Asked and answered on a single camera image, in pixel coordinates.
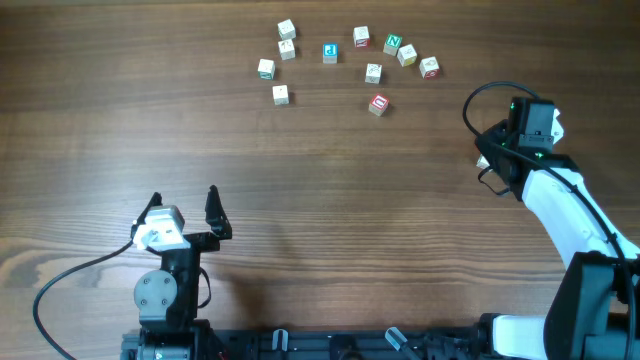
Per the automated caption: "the red letter A block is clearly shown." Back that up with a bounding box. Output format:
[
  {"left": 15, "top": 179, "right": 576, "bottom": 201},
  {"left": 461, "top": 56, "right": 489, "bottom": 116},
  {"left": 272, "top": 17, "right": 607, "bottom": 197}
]
[{"left": 272, "top": 85, "right": 290, "bottom": 106}]

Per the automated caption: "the black camera cable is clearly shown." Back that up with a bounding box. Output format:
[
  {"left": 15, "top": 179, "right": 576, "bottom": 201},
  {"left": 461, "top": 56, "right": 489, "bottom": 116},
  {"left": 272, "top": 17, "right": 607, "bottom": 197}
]
[
  {"left": 31, "top": 238, "right": 136, "bottom": 360},
  {"left": 461, "top": 81, "right": 637, "bottom": 360}
]

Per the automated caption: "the wooden block red side right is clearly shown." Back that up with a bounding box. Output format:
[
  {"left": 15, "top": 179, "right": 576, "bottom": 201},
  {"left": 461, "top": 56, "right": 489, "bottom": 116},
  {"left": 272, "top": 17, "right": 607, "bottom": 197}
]
[{"left": 419, "top": 56, "right": 441, "bottom": 79}]

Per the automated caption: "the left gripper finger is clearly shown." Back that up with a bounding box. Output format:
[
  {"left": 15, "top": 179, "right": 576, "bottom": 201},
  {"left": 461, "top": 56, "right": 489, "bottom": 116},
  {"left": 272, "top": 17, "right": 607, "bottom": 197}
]
[
  {"left": 130, "top": 192, "right": 162, "bottom": 238},
  {"left": 205, "top": 185, "right": 233, "bottom": 239}
]

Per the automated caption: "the right black camera cable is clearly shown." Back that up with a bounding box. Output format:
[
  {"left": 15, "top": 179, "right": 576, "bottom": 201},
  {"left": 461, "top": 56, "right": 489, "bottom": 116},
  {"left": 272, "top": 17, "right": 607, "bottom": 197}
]
[{"left": 461, "top": 81, "right": 637, "bottom": 360}]

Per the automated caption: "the wooden block teal side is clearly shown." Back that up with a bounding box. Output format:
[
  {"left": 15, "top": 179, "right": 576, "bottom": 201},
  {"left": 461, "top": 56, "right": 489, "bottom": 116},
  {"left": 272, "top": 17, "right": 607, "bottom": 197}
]
[{"left": 476, "top": 155, "right": 490, "bottom": 169}]

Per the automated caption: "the plain wooden block top left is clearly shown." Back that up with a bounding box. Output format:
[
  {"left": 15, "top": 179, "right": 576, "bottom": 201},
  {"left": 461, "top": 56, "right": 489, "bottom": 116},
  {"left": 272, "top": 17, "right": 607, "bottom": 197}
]
[{"left": 277, "top": 19, "right": 296, "bottom": 40}]

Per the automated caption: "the blue letter P block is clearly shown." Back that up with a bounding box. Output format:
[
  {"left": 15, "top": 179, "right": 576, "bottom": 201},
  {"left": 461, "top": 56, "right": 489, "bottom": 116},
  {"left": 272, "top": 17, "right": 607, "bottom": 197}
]
[{"left": 322, "top": 43, "right": 338, "bottom": 64}]

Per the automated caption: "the wooden block green side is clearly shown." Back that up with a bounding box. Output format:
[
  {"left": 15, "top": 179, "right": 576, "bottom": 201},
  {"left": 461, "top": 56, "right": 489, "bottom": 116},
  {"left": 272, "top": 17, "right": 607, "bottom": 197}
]
[{"left": 257, "top": 59, "right": 276, "bottom": 80}]

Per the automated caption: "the wooden block red side top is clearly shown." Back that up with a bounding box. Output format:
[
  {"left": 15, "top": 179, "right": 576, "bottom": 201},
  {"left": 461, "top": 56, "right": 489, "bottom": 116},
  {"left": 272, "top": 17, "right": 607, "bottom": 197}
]
[{"left": 353, "top": 26, "right": 371, "bottom": 48}]

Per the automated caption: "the wooden block with tree picture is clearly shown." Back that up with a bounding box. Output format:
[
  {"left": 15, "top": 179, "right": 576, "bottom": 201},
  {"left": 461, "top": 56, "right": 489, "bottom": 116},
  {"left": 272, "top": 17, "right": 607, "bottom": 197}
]
[{"left": 278, "top": 39, "right": 296, "bottom": 60}]

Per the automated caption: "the wooden block red side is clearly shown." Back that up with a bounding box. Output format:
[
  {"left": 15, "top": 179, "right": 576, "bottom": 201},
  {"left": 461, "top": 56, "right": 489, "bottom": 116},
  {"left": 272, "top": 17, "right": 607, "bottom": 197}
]
[
  {"left": 353, "top": 26, "right": 371, "bottom": 48},
  {"left": 419, "top": 56, "right": 441, "bottom": 79}
]

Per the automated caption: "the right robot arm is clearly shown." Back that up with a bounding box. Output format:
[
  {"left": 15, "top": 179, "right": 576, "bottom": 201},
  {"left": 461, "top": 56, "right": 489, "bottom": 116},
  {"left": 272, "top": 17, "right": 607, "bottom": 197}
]
[{"left": 475, "top": 97, "right": 639, "bottom": 359}]

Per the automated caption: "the wooden block yellow side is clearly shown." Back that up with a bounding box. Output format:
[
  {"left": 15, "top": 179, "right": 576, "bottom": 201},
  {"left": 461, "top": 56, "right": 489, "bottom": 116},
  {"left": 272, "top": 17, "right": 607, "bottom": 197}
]
[{"left": 397, "top": 44, "right": 417, "bottom": 67}]

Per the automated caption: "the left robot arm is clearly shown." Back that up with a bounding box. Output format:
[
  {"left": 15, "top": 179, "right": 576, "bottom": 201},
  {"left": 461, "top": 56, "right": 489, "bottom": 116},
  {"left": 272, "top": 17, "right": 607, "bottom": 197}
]
[{"left": 120, "top": 185, "right": 232, "bottom": 360}]

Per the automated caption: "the wooden block with picture centre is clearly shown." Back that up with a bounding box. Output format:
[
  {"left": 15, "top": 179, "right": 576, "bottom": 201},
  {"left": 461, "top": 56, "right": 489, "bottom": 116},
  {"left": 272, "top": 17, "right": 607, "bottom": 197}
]
[{"left": 365, "top": 63, "right": 382, "bottom": 84}]

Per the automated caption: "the left black camera cable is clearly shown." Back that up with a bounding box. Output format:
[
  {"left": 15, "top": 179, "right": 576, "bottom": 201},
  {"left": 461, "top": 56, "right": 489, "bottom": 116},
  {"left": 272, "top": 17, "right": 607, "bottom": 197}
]
[{"left": 31, "top": 238, "right": 136, "bottom": 360}]

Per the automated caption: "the green letter N block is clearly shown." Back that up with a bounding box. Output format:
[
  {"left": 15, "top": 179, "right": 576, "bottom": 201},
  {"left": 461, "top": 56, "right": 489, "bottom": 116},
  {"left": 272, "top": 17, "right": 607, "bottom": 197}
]
[{"left": 383, "top": 33, "right": 402, "bottom": 56}]

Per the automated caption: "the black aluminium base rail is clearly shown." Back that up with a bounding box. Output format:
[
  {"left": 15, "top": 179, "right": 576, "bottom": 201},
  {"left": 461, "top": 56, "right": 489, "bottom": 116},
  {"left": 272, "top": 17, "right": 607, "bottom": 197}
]
[{"left": 119, "top": 325, "right": 501, "bottom": 360}]

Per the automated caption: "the red letter U block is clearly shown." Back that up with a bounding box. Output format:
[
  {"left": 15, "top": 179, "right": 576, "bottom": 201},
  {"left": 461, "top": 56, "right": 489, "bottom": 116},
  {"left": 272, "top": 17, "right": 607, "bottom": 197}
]
[{"left": 369, "top": 94, "right": 390, "bottom": 116}]

